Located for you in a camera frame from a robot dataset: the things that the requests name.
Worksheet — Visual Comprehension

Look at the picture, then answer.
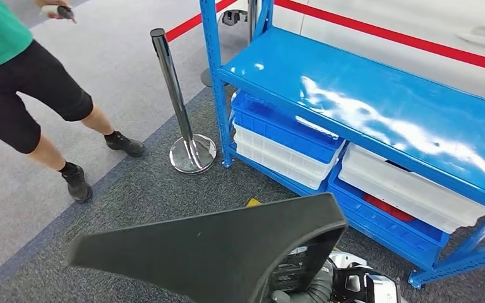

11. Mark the person's hand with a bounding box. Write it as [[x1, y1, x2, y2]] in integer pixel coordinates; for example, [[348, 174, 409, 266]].
[[34, 0, 74, 20]]

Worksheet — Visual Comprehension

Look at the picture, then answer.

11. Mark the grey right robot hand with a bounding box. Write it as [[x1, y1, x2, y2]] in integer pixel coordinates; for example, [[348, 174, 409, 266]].
[[268, 278, 310, 303]]

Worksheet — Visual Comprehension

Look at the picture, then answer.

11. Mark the small handheld device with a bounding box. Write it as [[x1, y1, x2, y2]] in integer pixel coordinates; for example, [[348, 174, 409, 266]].
[[40, 4, 77, 23]]

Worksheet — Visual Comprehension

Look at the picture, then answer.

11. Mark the black plastic frame part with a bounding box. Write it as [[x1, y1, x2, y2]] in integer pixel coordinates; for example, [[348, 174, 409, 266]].
[[66, 193, 349, 303]]

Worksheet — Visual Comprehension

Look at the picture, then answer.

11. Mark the blue metal shelf rack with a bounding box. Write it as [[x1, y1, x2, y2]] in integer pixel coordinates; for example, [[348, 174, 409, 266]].
[[199, 0, 485, 289]]

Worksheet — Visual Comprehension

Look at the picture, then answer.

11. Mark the person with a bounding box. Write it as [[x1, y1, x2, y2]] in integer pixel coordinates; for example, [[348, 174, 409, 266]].
[[0, 0, 147, 205]]

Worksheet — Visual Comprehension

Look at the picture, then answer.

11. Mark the blue plastic bin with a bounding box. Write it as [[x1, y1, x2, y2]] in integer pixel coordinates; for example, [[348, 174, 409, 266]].
[[231, 90, 347, 165], [328, 160, 450, 268]]

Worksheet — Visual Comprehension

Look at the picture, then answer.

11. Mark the white plastic bin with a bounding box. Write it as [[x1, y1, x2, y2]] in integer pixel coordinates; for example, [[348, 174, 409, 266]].
[[232, 122, 346, 181], [337, 142, 485, 235], [234, 142, 325, 191]]

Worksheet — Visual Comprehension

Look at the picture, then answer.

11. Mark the red item in bin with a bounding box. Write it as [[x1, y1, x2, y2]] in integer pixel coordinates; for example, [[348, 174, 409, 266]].
[[364, 193, 416, 223]]

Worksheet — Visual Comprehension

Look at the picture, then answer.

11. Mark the red barrier belt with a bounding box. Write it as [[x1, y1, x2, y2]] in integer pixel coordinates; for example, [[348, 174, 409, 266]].
[[165, 0, 238, 44], [273, 0, 485, 77]]

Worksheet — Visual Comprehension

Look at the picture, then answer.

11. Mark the black shoe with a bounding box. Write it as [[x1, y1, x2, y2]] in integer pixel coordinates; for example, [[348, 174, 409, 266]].
[[104, 131, 147, 158], [60, 163, 94, 205]]

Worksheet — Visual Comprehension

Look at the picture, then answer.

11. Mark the white car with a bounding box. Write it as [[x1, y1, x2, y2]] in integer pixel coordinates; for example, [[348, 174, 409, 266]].
[[221, 0, 485, 107]]

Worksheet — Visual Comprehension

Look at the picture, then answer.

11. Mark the black camera bracket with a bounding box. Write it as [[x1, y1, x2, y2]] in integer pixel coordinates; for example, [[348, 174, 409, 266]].
[[332, 267, 373, 303]]

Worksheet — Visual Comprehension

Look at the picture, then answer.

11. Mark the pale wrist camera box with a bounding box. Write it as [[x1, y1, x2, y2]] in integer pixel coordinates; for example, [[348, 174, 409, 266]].
[[366, 273, 402, 303]]

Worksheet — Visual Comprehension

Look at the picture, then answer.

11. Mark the chrome stanchion post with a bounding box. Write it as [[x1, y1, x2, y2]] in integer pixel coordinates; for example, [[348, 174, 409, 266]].
[[149, 28, 219, 175]]

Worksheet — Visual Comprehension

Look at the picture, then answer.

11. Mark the belt barrier post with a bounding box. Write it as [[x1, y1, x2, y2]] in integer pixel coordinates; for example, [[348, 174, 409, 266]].
[[248, 0, 259, 44]]

